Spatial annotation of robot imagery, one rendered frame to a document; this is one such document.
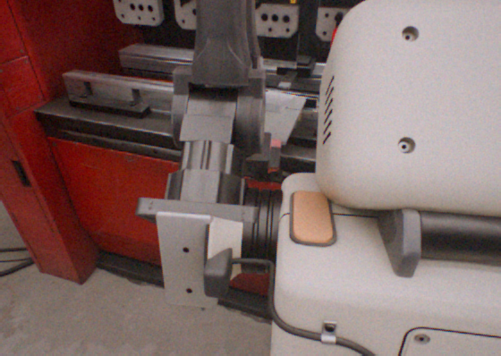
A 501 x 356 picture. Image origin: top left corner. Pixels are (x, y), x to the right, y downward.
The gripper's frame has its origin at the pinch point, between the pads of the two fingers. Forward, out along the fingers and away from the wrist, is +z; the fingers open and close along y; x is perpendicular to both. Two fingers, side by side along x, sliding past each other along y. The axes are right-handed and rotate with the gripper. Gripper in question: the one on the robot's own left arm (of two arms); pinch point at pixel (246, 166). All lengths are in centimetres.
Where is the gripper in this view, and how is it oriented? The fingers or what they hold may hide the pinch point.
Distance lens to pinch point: 75.0
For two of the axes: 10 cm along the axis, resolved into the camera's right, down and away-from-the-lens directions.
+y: -9.9, -0.7, 1.0
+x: -1.0, 8.8, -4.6
